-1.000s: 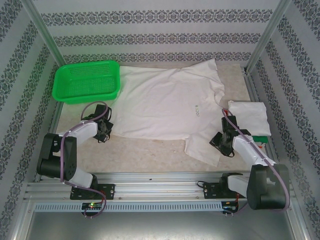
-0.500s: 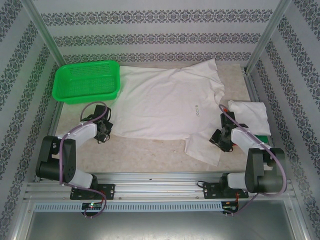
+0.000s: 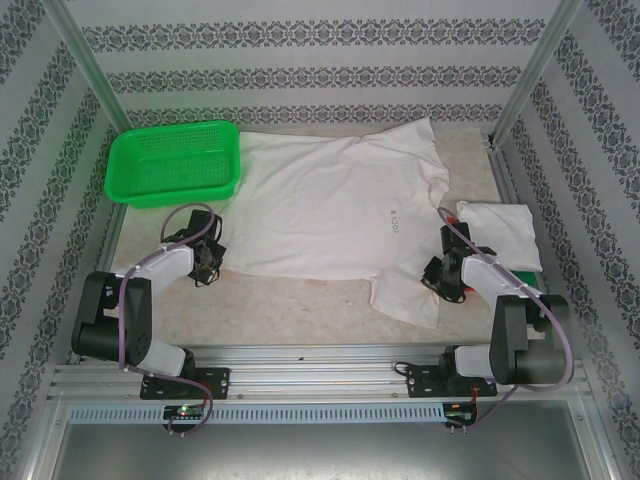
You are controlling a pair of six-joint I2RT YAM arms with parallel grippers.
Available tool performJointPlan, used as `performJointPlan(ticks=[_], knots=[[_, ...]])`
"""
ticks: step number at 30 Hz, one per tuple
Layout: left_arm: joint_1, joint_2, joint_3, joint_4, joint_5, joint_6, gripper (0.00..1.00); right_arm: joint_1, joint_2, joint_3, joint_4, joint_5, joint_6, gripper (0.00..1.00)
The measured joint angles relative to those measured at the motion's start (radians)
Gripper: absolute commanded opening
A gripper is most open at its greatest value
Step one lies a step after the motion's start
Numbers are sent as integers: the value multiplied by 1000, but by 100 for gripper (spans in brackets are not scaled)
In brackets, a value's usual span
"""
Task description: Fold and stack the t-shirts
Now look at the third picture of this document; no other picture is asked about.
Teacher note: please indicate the white t-shirt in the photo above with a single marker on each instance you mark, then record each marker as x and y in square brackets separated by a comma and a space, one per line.
[325, 210]
[505, 230]

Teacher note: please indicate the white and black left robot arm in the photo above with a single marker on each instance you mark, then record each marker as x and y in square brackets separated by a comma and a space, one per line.
[165, 260]

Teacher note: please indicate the folded white t-shirt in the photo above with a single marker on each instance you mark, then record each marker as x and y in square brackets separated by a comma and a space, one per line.
[505, 230]

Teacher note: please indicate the green plastic basket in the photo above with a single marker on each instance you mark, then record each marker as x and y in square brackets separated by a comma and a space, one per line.
[165, 170]

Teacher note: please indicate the folded green t-shirt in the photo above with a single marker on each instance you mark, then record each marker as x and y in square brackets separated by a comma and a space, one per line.
[525, 277]

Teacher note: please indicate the small circuit board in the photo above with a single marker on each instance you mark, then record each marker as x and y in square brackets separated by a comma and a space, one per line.
[182, 411]
[460, 415]

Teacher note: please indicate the grey sheet metal panel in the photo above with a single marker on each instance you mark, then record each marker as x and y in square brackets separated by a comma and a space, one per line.
[320, 455]

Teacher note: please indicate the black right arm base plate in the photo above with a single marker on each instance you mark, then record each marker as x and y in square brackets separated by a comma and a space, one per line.
[420, 380]

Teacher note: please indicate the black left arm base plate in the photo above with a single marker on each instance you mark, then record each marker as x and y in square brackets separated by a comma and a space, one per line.
[215, 382]

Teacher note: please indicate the aluminium mounting rail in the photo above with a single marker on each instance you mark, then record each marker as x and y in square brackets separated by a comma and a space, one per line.
[310, 370]

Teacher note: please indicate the aluminium frame post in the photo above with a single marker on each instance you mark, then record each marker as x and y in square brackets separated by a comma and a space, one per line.
[90, 70]
[535, 70]

